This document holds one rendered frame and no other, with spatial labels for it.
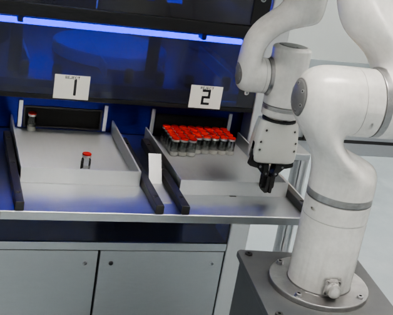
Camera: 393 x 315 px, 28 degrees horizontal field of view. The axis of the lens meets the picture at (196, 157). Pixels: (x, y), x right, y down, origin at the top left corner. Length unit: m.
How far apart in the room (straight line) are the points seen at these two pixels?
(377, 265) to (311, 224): 2.30
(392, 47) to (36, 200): 0.76
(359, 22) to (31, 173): 0.75
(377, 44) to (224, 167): 0.67
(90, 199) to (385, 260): 2.32
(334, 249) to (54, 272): 0.92
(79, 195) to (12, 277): 0.51
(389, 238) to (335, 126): 2.74
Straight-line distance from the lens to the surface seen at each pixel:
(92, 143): 1.96
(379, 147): 2.39
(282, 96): 1.68
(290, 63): 1.67
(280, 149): 1.73
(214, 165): 1.94
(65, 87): 1.91
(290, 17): 1.63
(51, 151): 1.88
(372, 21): 1.38
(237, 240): 2.20
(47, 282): 2.13
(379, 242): 3.95
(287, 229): 2.42
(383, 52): 1.39
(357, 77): 1.34
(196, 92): 1.98
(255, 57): 1.63
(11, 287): 2.12
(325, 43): 7.34
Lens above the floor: 1.56
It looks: 20 degrees down
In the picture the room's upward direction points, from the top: 10 degrees clockwise
